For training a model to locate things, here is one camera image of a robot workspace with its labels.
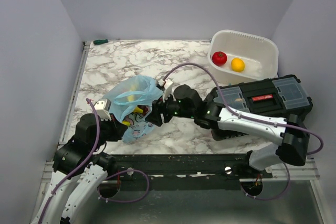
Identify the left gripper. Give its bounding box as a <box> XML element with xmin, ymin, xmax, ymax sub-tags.
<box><xmin>91</xmin><ymin>112</ymin><xmax>129</xmax><ymax>151</ymax></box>

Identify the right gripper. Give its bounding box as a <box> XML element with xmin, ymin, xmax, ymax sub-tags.
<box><xmin>145</xmin><ymin>89</ymin><xmax>195</xmax><ymax>125</ymax></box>

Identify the blue plastic bag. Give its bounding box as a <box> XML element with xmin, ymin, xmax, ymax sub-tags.
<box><xmin>103</xmin><ymin>75</ymin><xmax>162</xmax><ymax>144</ymax></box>

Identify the red fake tomato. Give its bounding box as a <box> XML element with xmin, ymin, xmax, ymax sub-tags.
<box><xmin>212</xmin><ymin>51</ymin><xmax>227</xmax><ymax>66</ymax></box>

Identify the yellow fake lemon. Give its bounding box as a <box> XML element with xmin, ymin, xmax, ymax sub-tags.
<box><xmin>231</xmin><ymin>58</ymin><xmax>245</xmax><ymax>72</ymax></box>

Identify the yellow fake banana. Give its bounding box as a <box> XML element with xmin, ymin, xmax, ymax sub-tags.
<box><xmin>121</xmin><ymin>84</ymin><xmax>139</xmax><ymax>106</ymax></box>

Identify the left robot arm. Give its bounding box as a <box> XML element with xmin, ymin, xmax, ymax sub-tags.
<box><xmin>32</xmin><ymin>113</ymin><xmax>128</xmax><ymax>223</ymax></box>

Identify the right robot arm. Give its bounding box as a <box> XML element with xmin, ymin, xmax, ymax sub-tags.
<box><xmin>145</xmin><ymin>85</ymin><xmax>310</xmax><ymax>178</ymax></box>

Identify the dark red fake fruit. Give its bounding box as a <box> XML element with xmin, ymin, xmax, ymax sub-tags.
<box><xmin>138</xmin><ymin>105</ymin><xmax>152</xmax><ymax>116</ymax></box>

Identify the white plastic tub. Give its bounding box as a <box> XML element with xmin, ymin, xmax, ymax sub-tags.
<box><xmin>207</xmin><ymin>30</ymin><xmax>279</xmax><ymax>84</ymax></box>

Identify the black tool box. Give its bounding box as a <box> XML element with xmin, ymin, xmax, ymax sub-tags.
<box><xmin>203</xmin><ymin>74</ymin><xmax>313</xmax><ymax>141</ymax></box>

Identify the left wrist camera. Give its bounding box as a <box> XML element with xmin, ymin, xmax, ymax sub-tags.
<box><xmin>94</xmin><ymin>98</ymin><xmax>111</xmax><ymax>121</ymax></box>

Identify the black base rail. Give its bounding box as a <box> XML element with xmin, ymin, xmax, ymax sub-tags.
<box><xmin>99</xmin><ymin>154</ymin><xmax>272</xmax><ymax>191</ymax></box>

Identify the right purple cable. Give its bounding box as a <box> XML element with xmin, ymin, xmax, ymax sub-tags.
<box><xmin>159</xmin><ymin>62</ymin><xmax>324</xmax><ymax>200</ymax></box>

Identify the green handled screwdriver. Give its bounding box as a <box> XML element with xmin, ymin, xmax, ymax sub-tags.
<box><xmin>93</xmin><ymin>38</ymin><xmax>120</xmax><ymax>45</ymax></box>

